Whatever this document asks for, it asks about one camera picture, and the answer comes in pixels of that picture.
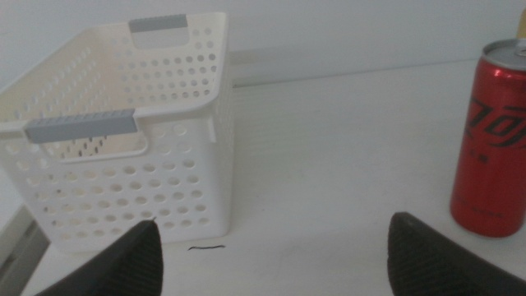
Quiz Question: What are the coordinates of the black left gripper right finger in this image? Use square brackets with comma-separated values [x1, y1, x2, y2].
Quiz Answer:
[387, 211, 526, 296]

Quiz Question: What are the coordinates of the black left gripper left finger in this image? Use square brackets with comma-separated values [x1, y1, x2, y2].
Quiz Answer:
[35, 220, 164, 296]

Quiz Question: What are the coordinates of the red cola can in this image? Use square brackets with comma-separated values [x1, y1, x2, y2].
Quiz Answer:
[450, 39, 526, 238]

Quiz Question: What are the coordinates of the white perforated plastic basket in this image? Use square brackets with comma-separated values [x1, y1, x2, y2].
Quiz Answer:
[0, 11, 235, 254]

